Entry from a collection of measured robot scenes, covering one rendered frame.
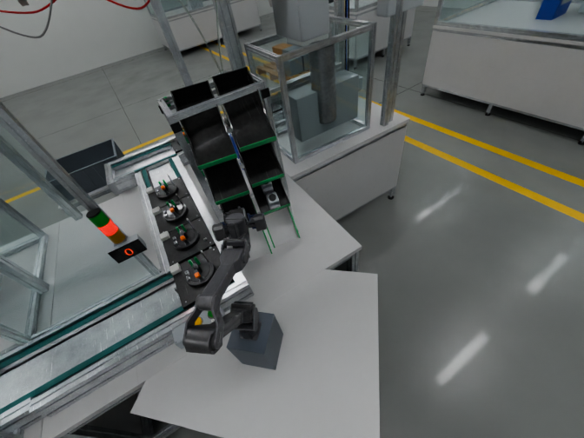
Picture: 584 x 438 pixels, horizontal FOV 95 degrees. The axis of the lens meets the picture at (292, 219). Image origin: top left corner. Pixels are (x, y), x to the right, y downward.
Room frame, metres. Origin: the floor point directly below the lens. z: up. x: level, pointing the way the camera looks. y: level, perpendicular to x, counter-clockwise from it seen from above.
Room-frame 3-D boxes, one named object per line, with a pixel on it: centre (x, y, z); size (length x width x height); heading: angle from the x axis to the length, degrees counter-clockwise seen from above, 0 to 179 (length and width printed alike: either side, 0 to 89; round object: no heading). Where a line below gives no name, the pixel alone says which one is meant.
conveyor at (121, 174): (2.26, 0.21, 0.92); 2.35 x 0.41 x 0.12; 112
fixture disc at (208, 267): (0.75, 0.47, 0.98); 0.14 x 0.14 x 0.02
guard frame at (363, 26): (1.94, -0.34, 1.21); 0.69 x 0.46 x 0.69; 112
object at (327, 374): (0.45, 0.21, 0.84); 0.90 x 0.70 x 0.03; 70
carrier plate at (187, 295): (0.75, 0.47, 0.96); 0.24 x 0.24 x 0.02; 22
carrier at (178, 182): (1.44, 0.75, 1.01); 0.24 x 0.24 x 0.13; 22
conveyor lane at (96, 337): (0.66, 0.76, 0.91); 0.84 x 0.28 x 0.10; 112
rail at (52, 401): (0.51, 0.67, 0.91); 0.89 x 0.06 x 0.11; 112
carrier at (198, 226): (0.99, 0.57, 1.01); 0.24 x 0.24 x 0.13; 22
